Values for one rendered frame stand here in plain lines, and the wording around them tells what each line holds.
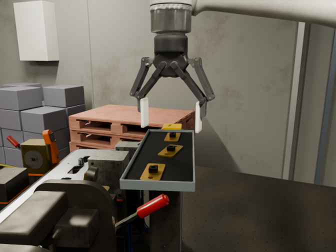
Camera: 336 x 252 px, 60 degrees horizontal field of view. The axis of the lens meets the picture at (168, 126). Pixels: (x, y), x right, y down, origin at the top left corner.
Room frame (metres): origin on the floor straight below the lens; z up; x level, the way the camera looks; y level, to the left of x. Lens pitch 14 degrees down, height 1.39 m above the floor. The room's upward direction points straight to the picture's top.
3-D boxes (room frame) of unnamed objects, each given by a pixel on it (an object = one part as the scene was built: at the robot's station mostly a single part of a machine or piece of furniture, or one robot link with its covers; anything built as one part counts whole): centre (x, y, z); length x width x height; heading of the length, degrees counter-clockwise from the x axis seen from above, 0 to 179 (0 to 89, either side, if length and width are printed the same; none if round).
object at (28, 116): (3.43, 1.61, 0.51); 1.02 x 0.68 x 1.01; 67
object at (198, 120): (0.65, -0.07, 1.25); 0.03 x 0.01 x 0.07; 159
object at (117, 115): (2.85, 0.34, 0.41); 1.10 x 0.75 x 0.82; 67
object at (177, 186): (0.67, 0.01, 1.16); 0.37 x 0.14 x 0.02; 176
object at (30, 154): (1.07, 0.51, 0.88); 0.14 x 0.09 x 0.36; 86
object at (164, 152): (0.67, -0.01, 1.17); 0.08 x 0.04 x 0.01; 159
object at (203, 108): (0.64, -0.09, 1.28); 0.03 x 0.01 x 0.05; 69
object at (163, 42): (0.67, -0.01, 1.38); 0.08 x 0.07 x 0.09; 69
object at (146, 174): (0.54, 0.03, 1.17); 0.08 x 0.04 x 0.01; 173
